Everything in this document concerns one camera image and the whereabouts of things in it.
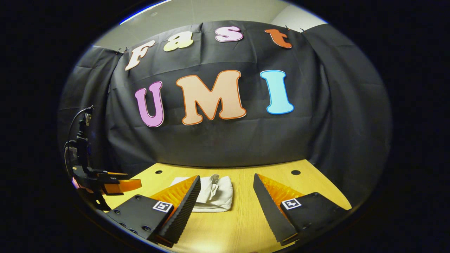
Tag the black backdrop cloth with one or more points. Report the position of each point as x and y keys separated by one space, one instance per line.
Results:
x=225 y=140

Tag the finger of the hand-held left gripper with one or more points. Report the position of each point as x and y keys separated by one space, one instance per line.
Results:
x=123 y=186

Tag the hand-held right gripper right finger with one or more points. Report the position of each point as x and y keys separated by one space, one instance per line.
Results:
x=269 y=211

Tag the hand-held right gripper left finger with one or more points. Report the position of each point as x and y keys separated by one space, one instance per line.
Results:
x=184 y=207

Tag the white jeans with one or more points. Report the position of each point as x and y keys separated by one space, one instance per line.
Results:
x=218 y=195

